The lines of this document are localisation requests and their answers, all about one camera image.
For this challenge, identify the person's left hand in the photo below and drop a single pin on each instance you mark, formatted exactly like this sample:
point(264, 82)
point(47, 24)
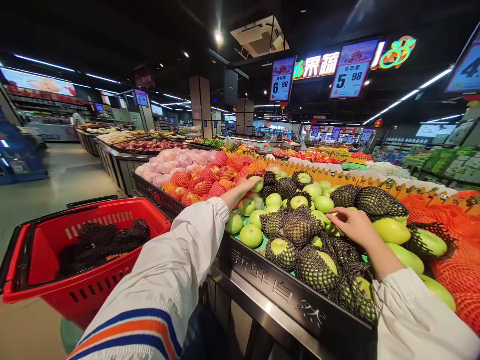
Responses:
point(244, 187)

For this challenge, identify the person's right hand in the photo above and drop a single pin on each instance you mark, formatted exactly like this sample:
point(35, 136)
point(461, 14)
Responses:
point(360, 227)

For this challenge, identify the person's left fingers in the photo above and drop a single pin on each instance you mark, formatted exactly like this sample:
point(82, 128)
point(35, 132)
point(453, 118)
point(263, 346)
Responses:
point(255, 180)

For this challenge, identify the person's right fingers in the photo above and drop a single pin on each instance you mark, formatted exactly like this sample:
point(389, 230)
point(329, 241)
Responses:
point(339, 213)

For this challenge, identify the bare green apple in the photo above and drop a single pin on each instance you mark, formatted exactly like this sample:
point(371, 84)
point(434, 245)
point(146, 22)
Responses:
point(257, 186)

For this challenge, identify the orange picket fence divider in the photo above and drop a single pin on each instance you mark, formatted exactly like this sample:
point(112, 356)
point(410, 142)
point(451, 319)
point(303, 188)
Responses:
point(337, 175)

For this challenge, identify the pile of netted green apples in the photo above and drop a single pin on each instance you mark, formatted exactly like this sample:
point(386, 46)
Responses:
point(300, 225)

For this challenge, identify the pile of red netted apples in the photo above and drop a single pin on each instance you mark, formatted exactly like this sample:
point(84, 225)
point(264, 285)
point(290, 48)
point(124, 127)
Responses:
point(204, 183)

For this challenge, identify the distant produce display tables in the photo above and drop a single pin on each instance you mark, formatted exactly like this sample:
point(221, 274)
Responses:
point(300, 150)

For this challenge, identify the pile of pink bagged fruit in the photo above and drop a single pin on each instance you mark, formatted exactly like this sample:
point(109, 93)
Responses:
point(176, 161)

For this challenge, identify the square store pillar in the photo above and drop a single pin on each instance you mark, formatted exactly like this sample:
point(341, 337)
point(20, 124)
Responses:
point(200, 107)

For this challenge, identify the black produce display bin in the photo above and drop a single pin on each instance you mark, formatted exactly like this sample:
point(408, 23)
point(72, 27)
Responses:
point(285, 300)

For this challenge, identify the hanging price sign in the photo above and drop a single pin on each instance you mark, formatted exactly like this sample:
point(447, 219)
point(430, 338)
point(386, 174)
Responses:
point(353, 69)
point(467, 67)
point(282, 79)

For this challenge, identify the heap of orange foam nets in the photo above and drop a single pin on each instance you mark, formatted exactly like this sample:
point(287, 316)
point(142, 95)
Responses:
point(453, 232)

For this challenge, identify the stack of green cartons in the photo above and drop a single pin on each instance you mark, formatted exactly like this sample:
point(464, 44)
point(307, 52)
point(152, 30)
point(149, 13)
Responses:
point(453, 165)

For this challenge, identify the illuminated fruit section sign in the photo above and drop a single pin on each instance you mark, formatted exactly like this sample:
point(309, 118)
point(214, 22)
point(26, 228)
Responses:
point(318, 67)

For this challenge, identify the dark produce display stand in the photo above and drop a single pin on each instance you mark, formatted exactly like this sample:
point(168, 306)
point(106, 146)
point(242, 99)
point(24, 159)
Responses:
point(127, 157)

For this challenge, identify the ceiling air conditioner unit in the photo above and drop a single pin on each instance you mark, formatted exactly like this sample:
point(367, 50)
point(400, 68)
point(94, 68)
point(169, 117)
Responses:
point(259, 36)

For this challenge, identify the person's legs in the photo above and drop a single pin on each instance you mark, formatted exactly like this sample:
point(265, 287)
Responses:
point(204, 333)

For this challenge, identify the heap of black foam nets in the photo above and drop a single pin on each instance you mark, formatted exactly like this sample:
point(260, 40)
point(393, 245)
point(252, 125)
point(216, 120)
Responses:
point(97, 243)

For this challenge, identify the red plastic shopping basket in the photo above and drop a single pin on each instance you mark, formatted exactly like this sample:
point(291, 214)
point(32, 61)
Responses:
point(48, 262)

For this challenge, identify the blue display rack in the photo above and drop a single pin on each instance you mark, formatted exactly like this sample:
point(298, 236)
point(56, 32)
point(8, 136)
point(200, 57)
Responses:
point(18, 157)

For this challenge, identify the grocery wall shelves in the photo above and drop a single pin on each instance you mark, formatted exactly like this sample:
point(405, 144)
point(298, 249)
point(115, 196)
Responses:
point(48, 108)

